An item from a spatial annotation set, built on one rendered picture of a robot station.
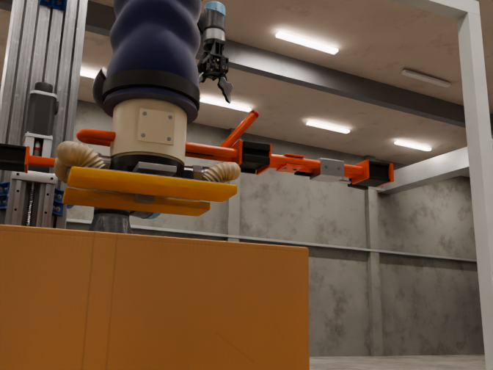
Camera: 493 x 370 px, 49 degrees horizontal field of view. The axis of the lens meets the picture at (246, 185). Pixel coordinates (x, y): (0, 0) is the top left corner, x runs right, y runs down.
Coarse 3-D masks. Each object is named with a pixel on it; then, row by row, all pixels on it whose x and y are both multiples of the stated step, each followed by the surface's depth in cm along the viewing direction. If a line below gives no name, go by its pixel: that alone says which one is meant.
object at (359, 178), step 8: (368, 160) 142; (368, 168) 142; (376, 168) 144; (384, 168) 145; (392, 168) 144; (360, 176) 144; (368, 176) 141; (376, 176) 143; (384, 176) 144; (392, 176) 144; (360, 184) 147; (368, 184) 147; (376, 184) 147; (384, 184) 147
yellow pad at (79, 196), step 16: (64, 192) 124; (80, 192) 122; (96, 192) 124; (112, 192) 125; (128, 208) 133; (144, 208) 133; (160, 208) 133; (176, 208) 132; (192, 208) 132; (208, 208) 133
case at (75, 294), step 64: (0, 256) 91; (64, 256) 95; (128, 256) 99; (192, 256) 103; (256, 256) 108; (0, 320) 89; (64, 320) 93; (128, 320) 96; (192, 320) 101; (256, 320) 105
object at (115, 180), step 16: (80, 176) 105; (96, 176) 106; (112, 176) 107; (128, 176) 108; (144, 176) 109; (160, 176) 110; (192, 176) 117; (128, 192) 117; (144, 192) 116; (160, 192) 116; (176, 192) 116; (192, 192) 115; (208, 192) 115; (224, 192) 115
